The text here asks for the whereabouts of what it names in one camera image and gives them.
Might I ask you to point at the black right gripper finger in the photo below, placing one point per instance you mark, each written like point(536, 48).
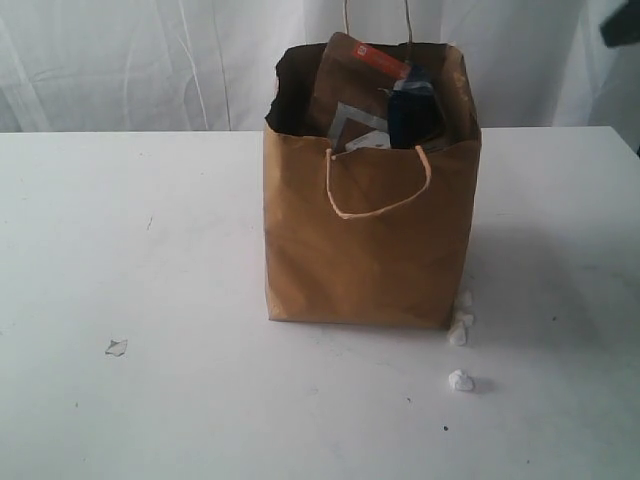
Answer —
point(622, 27)

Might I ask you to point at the long spaghetti packet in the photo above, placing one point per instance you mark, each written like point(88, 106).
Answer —
point(414, 115)

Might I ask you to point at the brown snack pouch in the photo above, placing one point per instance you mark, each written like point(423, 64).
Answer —
point(351, 91)

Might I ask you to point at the white lump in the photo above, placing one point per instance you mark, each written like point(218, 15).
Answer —
point(466, 319)
point(461, 381)
point(457, 335)

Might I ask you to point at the white blue milk carton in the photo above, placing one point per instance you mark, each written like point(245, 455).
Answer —
point(375, 139)

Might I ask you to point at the brown paper bag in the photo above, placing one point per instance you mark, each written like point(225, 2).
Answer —
point(371, 236)

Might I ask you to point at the small torn paper scrap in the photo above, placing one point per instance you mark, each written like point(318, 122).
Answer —
point(117, 348)

